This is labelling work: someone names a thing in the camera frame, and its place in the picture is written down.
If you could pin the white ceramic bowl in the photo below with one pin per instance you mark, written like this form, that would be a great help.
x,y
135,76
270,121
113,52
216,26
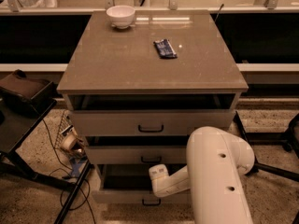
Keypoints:
x,y
121,16

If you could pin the black side table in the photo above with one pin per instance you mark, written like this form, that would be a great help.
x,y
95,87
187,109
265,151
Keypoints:
x,y
14,129

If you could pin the grey drawer cabinet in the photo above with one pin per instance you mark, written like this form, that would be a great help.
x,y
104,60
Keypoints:
x,y
120,70

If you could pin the black chair base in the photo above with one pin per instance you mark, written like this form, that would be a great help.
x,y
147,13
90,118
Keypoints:
x,y
272,199

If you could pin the grey drawer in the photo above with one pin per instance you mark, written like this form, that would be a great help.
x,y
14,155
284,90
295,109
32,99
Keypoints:
x,y
130,183
136,154
133,123

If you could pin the dark brown box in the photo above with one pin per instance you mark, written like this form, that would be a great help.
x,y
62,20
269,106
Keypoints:
x,y
24,95

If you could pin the blue snack packet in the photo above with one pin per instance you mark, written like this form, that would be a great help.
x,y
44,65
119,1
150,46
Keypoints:
x,y
164,49

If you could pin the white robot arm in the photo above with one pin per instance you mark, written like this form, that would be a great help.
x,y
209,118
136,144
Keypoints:
x,y
215,161

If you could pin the tape roll clutter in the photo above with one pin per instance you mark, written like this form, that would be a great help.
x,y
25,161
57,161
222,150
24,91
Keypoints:
x,y
67,139

